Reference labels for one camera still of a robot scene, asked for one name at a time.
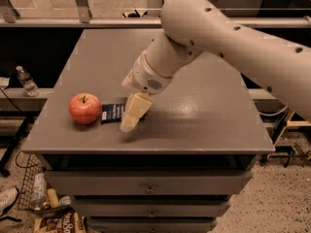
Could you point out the black wire basket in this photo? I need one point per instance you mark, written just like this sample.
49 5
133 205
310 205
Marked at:
53 205

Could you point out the clear water bottle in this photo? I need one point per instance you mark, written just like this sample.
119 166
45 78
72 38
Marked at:
27 82

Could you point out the brown snack bag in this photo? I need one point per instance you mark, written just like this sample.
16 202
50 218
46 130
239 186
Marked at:
68 223

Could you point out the metal railing frame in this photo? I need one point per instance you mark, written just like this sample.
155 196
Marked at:
146 13

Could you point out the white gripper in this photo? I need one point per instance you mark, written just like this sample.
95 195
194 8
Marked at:
144 77

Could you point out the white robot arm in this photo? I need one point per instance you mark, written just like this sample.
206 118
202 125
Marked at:
190 27

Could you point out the white shoe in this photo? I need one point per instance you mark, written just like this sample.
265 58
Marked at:
8 199

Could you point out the red apple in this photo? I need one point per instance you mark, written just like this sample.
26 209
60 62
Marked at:
84 108

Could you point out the plastic bottle in basket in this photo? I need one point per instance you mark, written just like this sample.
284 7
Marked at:
39 192

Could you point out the grey drawer cabinet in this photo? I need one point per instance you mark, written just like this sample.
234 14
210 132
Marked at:
176 171

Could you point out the blue rxbar wrapper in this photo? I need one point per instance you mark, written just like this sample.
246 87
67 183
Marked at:
112 112

